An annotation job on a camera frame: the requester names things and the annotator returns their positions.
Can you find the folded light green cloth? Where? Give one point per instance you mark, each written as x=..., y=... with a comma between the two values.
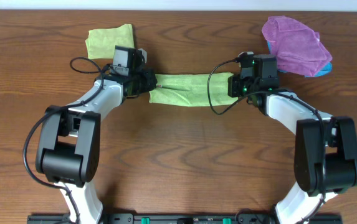
x=101, y=43

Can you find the purple cloth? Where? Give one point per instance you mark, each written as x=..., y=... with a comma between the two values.
x=297, y=47

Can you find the blue cloth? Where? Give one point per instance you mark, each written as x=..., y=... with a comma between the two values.
x=325, y=70

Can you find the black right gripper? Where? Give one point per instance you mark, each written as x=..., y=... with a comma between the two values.
x=233, y=86

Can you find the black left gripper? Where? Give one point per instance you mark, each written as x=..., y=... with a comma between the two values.
x=149, y=81

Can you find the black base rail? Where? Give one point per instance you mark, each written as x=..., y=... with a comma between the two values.
x=127, y=218

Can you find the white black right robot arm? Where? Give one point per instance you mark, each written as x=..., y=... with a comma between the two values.
x=325, y=160

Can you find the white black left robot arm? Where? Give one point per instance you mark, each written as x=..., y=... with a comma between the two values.
x=69, y=146

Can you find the light green cloth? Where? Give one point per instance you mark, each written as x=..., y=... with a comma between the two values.
x=101, y=43
x=192, y=90

